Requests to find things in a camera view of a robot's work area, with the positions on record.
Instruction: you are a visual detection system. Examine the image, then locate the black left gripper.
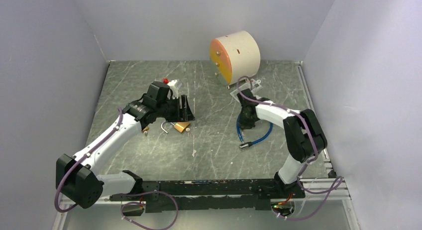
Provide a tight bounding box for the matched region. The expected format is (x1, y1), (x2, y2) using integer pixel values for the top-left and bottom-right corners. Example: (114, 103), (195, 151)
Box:
(156, 95), (195, 122)

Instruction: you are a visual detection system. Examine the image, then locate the medium brass padlock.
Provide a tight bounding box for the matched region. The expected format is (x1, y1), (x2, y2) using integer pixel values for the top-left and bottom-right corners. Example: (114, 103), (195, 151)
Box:
(160, 121), (191, 134)

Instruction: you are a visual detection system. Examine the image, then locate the blue cable lock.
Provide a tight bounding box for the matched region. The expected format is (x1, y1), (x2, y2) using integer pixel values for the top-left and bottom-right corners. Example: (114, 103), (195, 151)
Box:
(235, 115), (274, 149)

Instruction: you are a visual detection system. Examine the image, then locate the small brass padlock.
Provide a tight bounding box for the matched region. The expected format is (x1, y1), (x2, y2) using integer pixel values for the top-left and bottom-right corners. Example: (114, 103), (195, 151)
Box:
(142, 126), (149, 136)

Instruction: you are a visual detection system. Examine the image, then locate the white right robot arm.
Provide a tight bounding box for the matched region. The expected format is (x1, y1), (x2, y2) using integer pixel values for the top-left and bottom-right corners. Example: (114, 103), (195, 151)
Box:
(236, 89), (327, 198)

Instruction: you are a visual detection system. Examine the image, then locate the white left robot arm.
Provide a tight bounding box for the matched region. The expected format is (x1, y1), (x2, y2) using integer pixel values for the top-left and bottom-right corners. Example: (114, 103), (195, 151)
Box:
(54, 80), (195, 213)

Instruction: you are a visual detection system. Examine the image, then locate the plastic card packet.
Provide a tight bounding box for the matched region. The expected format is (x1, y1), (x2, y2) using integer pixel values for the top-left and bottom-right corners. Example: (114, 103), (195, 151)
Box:
(230, 79), (262, 103)

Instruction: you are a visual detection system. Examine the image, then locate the round cream drawer cabinet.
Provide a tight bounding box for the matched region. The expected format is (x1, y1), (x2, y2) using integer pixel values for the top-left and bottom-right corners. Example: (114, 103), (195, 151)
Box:
(209, 30), (261, 87)

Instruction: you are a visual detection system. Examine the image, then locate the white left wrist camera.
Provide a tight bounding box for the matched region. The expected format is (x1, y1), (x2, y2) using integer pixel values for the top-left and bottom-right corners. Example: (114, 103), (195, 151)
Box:
(162, 78), (183, 99)

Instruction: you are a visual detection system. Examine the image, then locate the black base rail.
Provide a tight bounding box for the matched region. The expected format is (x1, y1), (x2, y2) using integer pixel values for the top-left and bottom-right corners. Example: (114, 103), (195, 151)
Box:
(109, 179), (305, 213)

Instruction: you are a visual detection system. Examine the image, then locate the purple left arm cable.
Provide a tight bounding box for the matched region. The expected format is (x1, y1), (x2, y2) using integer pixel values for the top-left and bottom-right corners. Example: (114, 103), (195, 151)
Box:
(54, 108), (180, 230)

